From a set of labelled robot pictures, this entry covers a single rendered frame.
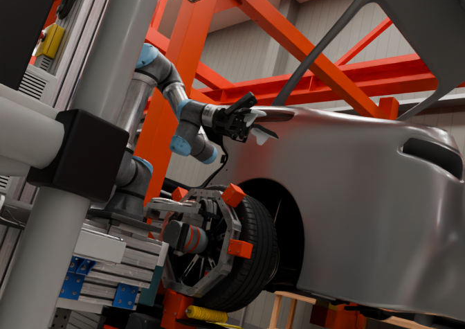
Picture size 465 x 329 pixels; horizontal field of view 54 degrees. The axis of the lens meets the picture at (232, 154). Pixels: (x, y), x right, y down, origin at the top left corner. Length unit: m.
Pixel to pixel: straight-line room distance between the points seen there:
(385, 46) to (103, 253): 7.19
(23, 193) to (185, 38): 1.59
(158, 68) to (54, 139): 1.54
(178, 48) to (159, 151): 0.67
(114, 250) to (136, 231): 0.20
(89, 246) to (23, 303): 1.28
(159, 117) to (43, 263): 2.53
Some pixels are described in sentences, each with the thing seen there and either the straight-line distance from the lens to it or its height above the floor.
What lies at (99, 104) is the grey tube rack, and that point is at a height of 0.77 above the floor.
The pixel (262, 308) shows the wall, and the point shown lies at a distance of 7.91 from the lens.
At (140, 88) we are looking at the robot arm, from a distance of 1.75.
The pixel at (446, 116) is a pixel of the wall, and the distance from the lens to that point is 7.17.
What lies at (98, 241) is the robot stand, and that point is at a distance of 1.55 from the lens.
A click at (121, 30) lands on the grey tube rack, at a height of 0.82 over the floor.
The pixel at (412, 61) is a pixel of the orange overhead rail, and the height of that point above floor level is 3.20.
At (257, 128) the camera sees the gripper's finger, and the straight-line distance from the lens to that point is 1.51.
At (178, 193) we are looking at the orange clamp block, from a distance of 2.63.
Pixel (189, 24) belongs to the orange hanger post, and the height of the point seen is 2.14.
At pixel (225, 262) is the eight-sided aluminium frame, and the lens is 2.25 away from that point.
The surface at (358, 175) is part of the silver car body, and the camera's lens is 2.38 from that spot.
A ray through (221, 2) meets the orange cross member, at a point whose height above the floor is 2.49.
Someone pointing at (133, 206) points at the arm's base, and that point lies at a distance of 1.74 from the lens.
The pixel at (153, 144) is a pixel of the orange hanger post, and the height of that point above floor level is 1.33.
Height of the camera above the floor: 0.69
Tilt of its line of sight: 15 degrees up
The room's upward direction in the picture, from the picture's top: 15 degrees clockwise
